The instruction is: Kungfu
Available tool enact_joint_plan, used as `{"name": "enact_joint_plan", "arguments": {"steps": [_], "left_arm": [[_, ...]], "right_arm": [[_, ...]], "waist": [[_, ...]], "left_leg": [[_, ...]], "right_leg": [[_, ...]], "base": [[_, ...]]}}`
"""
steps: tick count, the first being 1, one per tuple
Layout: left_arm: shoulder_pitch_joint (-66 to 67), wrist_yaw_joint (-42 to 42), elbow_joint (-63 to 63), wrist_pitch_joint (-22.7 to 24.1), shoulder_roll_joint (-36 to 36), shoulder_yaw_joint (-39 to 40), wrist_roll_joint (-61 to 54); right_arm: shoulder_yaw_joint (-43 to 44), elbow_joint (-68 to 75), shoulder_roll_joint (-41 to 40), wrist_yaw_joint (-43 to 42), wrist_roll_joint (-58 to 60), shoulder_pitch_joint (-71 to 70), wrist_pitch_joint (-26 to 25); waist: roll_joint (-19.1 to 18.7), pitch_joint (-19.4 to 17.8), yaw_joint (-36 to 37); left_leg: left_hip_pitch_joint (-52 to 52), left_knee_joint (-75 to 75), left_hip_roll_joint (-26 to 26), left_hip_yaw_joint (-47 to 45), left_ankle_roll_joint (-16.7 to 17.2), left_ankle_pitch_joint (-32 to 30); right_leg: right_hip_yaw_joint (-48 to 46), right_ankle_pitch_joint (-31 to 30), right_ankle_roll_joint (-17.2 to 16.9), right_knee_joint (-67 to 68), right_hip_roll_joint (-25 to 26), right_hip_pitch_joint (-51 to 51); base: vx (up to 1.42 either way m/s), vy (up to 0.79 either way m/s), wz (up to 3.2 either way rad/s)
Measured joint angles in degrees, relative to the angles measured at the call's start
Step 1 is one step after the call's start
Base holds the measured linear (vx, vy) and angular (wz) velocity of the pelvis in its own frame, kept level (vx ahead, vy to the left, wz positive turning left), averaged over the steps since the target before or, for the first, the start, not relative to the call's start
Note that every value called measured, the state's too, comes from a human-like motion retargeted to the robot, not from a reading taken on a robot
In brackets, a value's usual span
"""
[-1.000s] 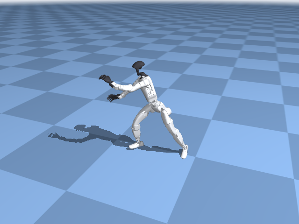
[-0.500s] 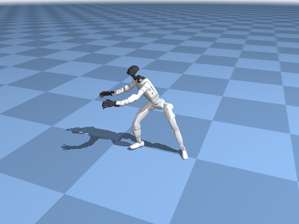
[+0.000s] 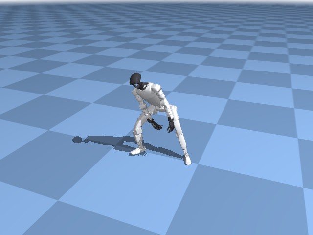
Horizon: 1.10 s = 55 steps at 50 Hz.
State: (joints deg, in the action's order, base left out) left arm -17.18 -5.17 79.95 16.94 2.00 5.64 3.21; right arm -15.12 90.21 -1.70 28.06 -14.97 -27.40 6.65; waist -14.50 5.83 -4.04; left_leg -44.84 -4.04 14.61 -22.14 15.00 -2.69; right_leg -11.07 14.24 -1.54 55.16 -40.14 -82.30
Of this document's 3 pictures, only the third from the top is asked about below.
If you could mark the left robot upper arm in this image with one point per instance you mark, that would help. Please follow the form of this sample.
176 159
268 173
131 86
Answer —
156 88

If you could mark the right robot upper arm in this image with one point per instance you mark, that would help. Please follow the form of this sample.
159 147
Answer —
142 105

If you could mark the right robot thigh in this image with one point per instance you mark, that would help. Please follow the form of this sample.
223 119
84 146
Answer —
142 119

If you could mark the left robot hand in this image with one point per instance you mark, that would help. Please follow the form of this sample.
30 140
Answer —
171 124

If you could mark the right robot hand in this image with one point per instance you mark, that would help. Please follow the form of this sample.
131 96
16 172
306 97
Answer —
154 124

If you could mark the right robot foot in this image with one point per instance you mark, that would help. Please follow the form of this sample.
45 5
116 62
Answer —
138 150

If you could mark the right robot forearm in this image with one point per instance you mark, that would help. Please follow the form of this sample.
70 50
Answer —
147 114

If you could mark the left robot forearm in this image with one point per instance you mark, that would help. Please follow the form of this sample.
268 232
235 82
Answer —
168 110

